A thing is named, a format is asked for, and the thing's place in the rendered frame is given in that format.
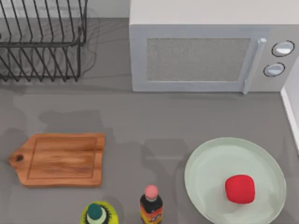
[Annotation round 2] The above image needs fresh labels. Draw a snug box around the microwave oven door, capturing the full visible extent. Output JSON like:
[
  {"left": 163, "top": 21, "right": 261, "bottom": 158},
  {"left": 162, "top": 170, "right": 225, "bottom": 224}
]
[{"left": 129, "top": 24, "right": 271, "bottom": 93}]

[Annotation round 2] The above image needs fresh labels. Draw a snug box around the pale green plate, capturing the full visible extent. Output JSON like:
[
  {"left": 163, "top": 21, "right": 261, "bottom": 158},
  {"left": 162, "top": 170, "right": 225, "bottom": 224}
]
[{"left": 184, "top": 137, "right": 287, "bottom": 224}]

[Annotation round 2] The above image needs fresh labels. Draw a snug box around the dark bottle with pink cap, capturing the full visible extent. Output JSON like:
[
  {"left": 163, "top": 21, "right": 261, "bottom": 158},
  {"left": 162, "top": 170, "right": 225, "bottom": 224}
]
[{"left": 140, "top": 185, "right": 163, "bottom": 224}]

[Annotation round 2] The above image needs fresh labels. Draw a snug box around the wooden cutting board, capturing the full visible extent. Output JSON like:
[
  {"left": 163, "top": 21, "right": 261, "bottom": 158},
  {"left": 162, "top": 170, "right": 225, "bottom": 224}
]
[{"left": 8, "top": 133, "right": 106, "bottom": 188}]

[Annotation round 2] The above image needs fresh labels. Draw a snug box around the yellow-green bottle with green cap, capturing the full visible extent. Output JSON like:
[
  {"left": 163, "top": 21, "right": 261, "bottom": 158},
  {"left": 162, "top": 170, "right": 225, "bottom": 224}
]
[{"left": 80, "top": 202, "right": 119, "bottom": 224}]

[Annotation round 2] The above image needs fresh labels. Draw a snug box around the pale microwave oven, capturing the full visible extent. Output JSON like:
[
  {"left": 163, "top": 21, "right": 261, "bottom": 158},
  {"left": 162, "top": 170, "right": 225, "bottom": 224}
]
[{"left": 128, "top": 0, "right": 299, "bottom": 95}]

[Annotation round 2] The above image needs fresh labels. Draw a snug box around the red apple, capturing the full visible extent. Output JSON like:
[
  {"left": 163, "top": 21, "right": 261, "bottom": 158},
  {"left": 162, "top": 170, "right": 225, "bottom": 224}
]
[{"left": 224, "top": 174, "right": 256, "bottom": 205}]

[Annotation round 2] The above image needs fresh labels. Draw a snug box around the small microwave knob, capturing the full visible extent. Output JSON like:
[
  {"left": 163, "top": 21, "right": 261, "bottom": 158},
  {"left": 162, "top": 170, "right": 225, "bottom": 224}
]
[{"left": 263, "top": 62, "right": 285, "bottom": 77}]

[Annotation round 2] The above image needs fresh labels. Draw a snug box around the large microwave knob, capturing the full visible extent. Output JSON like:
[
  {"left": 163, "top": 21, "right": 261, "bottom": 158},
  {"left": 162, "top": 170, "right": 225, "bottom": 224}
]
[{"left": 271, "top": 40, "right": 295, "bottom": 57}]

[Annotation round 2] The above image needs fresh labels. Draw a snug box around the microwave door handle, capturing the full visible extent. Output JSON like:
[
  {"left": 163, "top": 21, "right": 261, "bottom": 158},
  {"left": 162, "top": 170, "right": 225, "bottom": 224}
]
[{"left": 242, "top": 38, "right": 267, "bottom": 95}]

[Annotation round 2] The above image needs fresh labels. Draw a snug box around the black wire dish rack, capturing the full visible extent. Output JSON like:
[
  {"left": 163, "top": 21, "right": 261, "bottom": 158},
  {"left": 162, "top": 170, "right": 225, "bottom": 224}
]
[{"left": 0, "top": 0, "right": 89, "bottom": 83}]

